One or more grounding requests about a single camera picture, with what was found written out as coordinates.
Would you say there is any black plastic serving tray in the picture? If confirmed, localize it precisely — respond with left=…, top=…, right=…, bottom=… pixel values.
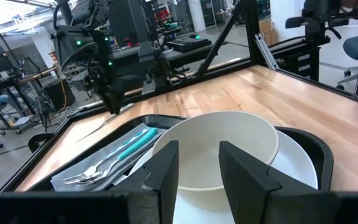
left=28, top=113, right=334, bottom=192

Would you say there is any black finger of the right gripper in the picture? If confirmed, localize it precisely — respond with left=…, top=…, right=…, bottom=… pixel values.
left=104, top=93, right=116, bottom=114
left=115, top=91, right=126, bottom=115

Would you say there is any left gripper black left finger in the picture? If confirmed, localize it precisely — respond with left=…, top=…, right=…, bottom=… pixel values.
left=109, top=140, right=180, bottom=224

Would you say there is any silver aluminium extrusion bar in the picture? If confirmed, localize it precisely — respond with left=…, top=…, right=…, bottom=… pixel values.
left=254, top=33, right=281, bottom=71

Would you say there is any silver metal knife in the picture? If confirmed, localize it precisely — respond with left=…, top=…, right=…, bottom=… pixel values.
left=75, top=103, right=135, bottom=143

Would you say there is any grey cloth napkin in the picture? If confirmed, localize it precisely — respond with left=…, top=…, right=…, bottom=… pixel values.
left=50, top=123, right=167, bottom=192

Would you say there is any white plate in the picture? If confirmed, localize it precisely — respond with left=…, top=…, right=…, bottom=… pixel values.
left=128, top=129, right=319, bottom=224

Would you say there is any black rounded bracket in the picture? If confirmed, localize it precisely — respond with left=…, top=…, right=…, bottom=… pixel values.
left=27, top=133, right=56, bottom=154

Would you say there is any fork with teal handle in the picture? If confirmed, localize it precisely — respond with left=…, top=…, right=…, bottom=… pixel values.
left=78, top=126, right=158, bottom=187

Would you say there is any black electronic device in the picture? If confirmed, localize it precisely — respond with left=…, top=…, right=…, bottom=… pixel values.
left=166, top=37, right=213, bottom=53

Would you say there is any fork with pale handle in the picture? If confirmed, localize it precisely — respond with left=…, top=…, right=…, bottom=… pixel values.
left=61, top=127, right=151, bottom=185

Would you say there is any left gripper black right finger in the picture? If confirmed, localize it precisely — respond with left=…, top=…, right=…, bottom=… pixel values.
left=218, top=141, right=319, bottom=224

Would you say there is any black drawer cabinet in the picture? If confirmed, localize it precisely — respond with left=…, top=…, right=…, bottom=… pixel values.
left=283, top=43, right=320, bottom=82

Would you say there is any white bowl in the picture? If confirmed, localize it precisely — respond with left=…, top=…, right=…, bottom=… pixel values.
left=152, top=110, right=280, bottom=192

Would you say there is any black computer tower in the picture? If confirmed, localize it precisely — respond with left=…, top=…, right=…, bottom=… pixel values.
left=44, top=79, right=76, bottom=111

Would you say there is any white round pillar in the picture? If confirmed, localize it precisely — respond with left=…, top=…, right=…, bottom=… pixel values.
left=187, top=0, right=207, bottom=32

